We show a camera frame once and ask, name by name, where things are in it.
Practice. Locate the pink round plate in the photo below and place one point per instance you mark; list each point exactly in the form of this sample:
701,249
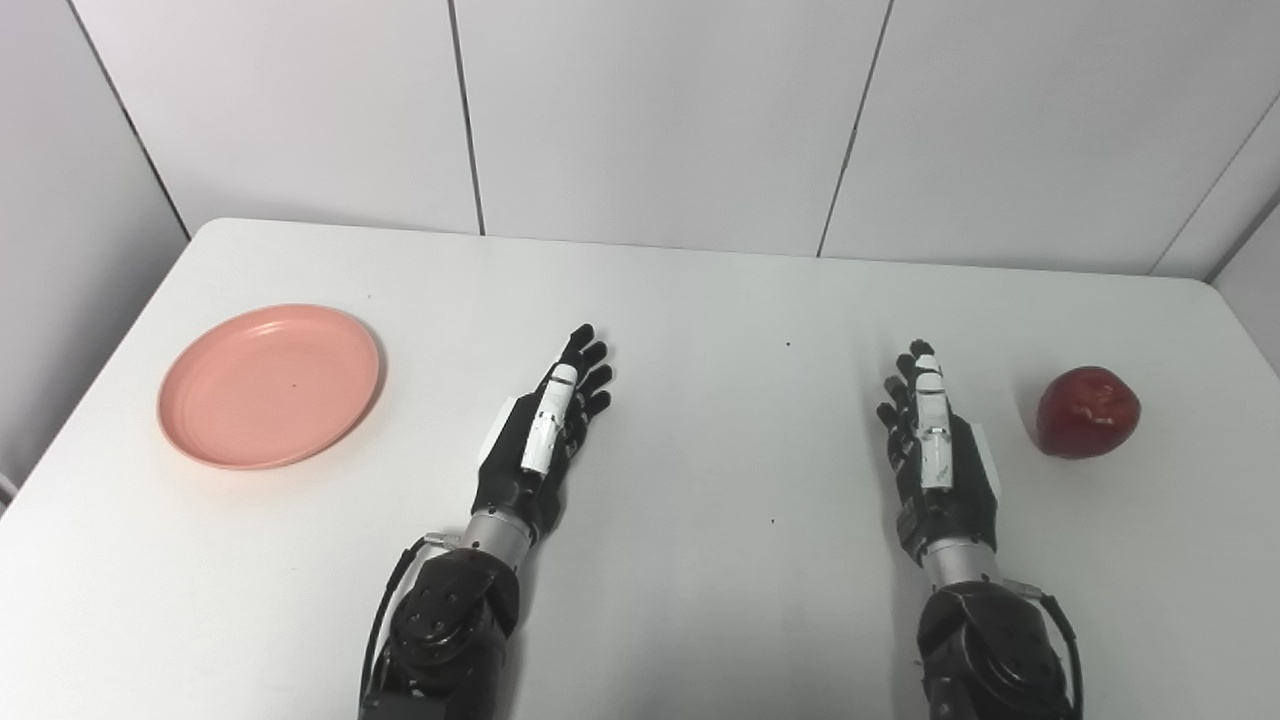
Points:
268,388

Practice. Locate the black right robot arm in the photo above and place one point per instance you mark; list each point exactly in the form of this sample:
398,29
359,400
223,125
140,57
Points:
985,650

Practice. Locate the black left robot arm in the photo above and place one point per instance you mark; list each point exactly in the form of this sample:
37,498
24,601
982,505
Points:
450,620

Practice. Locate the red apple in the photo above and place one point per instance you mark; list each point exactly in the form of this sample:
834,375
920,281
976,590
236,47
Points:
1088,412

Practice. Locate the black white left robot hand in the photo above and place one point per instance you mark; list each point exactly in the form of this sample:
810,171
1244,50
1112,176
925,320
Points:
520,470

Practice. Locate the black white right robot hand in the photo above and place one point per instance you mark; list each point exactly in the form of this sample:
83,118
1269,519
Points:
950,500

